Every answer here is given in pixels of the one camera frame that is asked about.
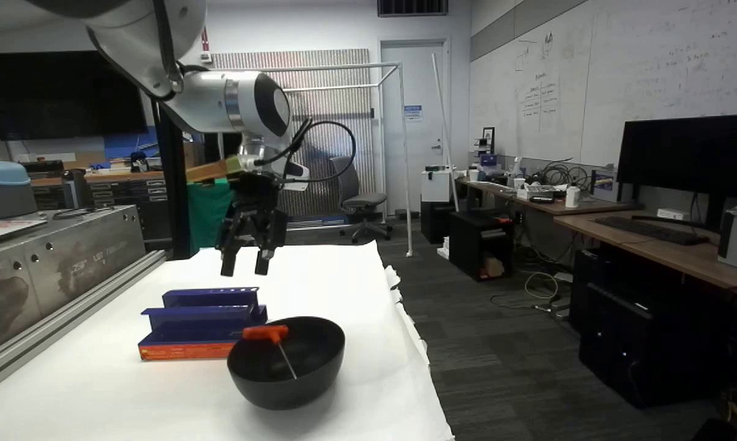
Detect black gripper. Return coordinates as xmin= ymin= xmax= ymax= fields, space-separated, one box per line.
xmin=217 ymin=171 xmax=291 ymax=280

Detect red handled screwdriver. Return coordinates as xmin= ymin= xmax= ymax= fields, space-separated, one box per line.
xmin=241 ymin=323 xmax=301 ymax=383

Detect black bowl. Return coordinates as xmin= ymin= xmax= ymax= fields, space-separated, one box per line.
xmin=225 ymin=314 xmax=348 ymax=411

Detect green cloth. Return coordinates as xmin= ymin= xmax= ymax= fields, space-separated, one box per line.
xmin=187 ymin=176 xmax=236 ymax=252

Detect blue and orange tool rack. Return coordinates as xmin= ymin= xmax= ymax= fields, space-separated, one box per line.
xmin=134 ymin=285 xmax=269 ymax=363

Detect white table cover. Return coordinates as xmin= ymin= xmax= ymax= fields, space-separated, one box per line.
xmin=0 ymin=240 xmax=458 ymax=441

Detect black vertical pole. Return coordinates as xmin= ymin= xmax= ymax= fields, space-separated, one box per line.
xmin=152 ymin=101 xmax=195 ymax=263

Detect grey office chair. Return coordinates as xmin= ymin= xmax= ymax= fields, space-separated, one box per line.
xmin=301 ymin=155 xmax=395 ymax=244

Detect grey partition panel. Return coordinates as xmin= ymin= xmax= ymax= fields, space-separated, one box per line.
xmin=209 ymin=49 xmax=380 ymax=223

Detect small black box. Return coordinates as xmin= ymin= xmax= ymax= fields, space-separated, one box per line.
xmin=418 ymin=199 xmax=456 ymax=247

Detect white door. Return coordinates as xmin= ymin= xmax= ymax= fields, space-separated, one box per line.
xmin=380 ymin=40 xmax=454 ymax=221

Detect red pipe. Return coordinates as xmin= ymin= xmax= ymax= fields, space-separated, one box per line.
xmin=195 ymin=21 xmax=216 ymax=67

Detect black storage box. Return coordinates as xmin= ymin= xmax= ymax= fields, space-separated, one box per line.
xmin=446 ymin=207 xmax=516 ymax=285

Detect grey blue device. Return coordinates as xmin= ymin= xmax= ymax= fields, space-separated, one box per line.
xmin=0 ymin=160 xmax=40 ymax=223

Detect ceiling air vent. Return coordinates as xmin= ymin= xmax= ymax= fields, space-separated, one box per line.
xmin=375 ymin=0 xmax=454 ymax=20

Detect cluttered wooden workbench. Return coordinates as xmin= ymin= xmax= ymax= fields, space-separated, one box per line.
xmin=454 ymin=176 xmax=641 ymax=221

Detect black keyboard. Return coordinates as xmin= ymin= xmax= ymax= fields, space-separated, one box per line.
xmin=592 ymin=212 xmax=713 ymax=247

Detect wooden desk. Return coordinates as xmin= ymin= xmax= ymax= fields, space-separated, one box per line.
xmin=550 ymin=207 xmax=737 ymax=307

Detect black computer monitor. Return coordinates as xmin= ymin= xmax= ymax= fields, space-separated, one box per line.
xmin=614 ymin=111 xmax=737 ymax=228

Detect yellow wrist camera bar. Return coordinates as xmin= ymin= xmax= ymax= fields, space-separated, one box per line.
xmin=184 ymin=156 xmax=258 ymax=187

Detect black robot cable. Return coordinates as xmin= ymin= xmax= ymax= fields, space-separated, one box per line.
xmin=255 ymin=117 xmax=359 ymax=199

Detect aluminium rail base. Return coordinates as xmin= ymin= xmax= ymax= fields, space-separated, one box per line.
xmin=0 ymin=203 xmax=170 ymax=397

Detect white pipe frame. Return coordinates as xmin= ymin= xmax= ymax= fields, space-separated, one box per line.
xmin=263 ymin=60 xmax=416 ymax=260

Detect black wall screen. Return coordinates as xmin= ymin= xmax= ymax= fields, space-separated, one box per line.
xmin=0 ymin=49 xmax=152 ymax=142

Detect floor cables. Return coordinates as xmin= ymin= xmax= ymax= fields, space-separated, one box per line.
xmin=518 ymin=267 xmax=575 ymax=318

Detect wall whiteboard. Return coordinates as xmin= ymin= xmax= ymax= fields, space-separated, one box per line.
xmin=467 ymin=0 xmax=737 ymax=180

